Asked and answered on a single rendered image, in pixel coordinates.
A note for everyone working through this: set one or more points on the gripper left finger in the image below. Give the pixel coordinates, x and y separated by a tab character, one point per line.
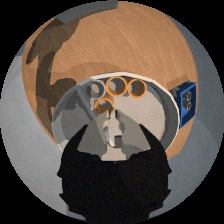
90	139

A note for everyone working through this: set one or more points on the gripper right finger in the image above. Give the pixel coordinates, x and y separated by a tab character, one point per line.
138	139

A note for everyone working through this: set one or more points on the bronze bushing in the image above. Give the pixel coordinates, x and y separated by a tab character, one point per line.
140	92
100	109
118	92

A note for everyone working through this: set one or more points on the grey metal ring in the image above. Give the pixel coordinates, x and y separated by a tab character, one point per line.
93	95
186	104
187	95

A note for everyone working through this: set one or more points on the blue open box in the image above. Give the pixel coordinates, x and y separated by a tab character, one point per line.
177	93

